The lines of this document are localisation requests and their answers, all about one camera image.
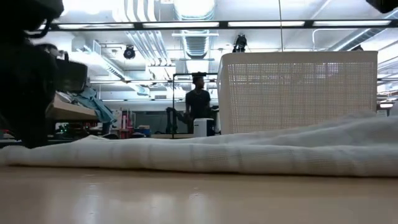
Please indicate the person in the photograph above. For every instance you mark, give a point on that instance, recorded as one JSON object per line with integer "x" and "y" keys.
{"x": 198, "y": 99}

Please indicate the black metal frame stand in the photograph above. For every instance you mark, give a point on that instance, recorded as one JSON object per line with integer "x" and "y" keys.
{"x": 178, "y": 74}

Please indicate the black hanging camera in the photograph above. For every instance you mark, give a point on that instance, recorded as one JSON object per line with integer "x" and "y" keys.
{"x": 240, "y": 43}

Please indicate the white perforated plastic basket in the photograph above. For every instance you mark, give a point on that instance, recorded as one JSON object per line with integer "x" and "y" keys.
{"x": 298, "y": 93}

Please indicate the long ceiling light fixture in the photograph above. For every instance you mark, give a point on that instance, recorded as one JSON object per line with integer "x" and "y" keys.
{"x": 264, "y": 24}

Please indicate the wooden workbench with steel frame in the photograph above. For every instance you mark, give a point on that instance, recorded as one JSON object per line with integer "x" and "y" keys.
{"x": 71, "y": 110}

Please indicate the pile of blue clothes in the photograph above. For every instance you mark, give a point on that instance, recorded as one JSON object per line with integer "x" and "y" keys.
{"x": 96, "y": 104}

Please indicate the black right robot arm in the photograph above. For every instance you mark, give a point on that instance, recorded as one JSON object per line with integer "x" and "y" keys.
{"x": 384, "y": 4}

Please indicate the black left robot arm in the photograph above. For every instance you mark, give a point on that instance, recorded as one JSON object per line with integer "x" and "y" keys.
{"x": 25, "y": 15}

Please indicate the red upright equipment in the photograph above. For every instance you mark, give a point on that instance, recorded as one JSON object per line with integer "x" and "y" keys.
{"x": 126, "y": 123}

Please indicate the cream towel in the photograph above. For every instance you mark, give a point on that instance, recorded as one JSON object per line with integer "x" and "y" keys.
{"x": 217, "y": 155}

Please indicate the black background robot arm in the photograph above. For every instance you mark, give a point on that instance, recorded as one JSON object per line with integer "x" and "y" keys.
{"x": 172, "y": 119}

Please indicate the blue crate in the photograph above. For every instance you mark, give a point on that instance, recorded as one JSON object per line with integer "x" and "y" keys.
{"x": 144, "y": 130}

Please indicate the black ceiling spotlight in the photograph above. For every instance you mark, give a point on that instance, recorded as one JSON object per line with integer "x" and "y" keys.
{"x": 357, "y": 48}
{"x": 129, "y": 53}

